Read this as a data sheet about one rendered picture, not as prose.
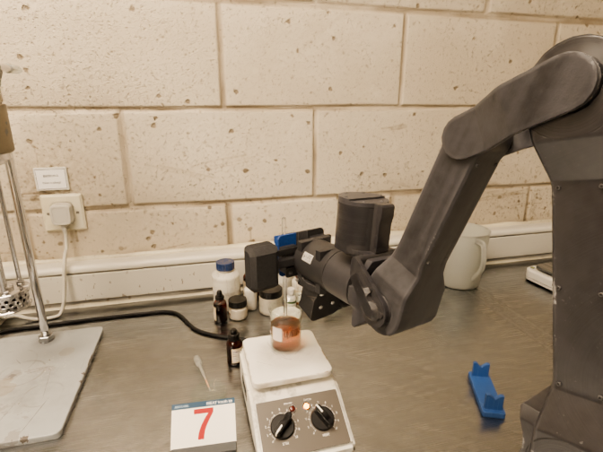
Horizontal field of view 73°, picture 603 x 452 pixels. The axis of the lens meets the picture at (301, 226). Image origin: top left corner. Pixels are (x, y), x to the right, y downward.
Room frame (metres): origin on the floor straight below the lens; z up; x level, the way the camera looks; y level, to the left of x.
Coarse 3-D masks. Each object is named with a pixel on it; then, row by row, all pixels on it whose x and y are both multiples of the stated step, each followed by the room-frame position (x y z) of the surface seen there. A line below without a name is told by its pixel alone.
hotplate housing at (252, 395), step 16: (240, 352) 0.58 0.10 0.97; (240, 368) 0.57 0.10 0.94; (288, 384) 0.50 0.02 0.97; (304, 384) 0.50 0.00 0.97; (320, 384) 0.50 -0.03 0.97; (336, 384) 0.50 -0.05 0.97; (256, 400) 0.47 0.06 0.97; (272, 400) 0.47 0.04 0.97; (256, 416) 0.45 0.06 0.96; (256, 432) 0.43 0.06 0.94; (256, 448) 0.42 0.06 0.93; (336, 448) 0.43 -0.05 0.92; (352, 448) 0.43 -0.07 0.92
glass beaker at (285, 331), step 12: (276, 300) 0.59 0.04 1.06; (288, 300) 0.59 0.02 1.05; (276, 312) 0.54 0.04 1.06; (288, 312) 0.59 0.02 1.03; (300, 312) 0.55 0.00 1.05; (276, 324) 0.54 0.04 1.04; (288, 324) 0.54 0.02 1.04; (300, 324) 0.56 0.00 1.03; (276, 336) 0.55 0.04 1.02; (288, 336) 0.54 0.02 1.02; (300, 336) 0.56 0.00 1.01; (276, 348) 0.55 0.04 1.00; (288, 348) 0.54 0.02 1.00
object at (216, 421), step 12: (192, 408) 0.49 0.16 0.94; (204, 408) 0.49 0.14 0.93; (216, 408) 0.49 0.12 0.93; (228, 408) 0.49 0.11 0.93; (180, 420) 0.47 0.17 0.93; (192, 420) 0.48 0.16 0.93; (204, 420) 0.48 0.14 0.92; (216, 420) 0.48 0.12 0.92; (228, 420) 0.48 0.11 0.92; (180, 432) 0.46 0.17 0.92; (192, 432) 0.46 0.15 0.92; (204, 432) 0.46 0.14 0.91; (216, 432) 0.47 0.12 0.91; (228, 432) 0.47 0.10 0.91
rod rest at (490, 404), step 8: (472, 368) 0.60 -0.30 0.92; (480, 368) 0.59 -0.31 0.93; (488, 368) 0.59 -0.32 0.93; (472, 376) 0.59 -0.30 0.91; (480, 376) 0.59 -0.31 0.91; (488, 376) 0.59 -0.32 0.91; (472, 384) 0.58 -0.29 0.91; (480, 384) 0.57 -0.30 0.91; (488, 384) 0.57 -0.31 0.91; (480, 392) 0.55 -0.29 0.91; (488, 392) 0.55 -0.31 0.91; (480, 400) 0.53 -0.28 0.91; (488, 400) 0.52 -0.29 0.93; (496, 400) 0.51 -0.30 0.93; (480, 408) 0.52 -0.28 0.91; (488, 408) 0.51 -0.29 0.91; (496, 408) 0.51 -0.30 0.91; (488, 416) 0.51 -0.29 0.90; (496, 416) 0.51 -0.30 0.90; (504, 416) 0.51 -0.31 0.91
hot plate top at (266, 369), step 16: (304, 336) 0.59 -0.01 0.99; (256, 352) 0.55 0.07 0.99; (272, 352) 0.55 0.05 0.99; (304, 352) 0.55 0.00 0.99; (320, 352) 0.55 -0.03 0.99; (256, 368) 0.51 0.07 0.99; (272, 368) 0.51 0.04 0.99; (288, 368) 0.51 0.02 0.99; (304, 368) 0.51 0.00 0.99; (320, 368) 0.51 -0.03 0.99; (256, 384) 0.48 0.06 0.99; (272, 384) 0.48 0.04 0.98
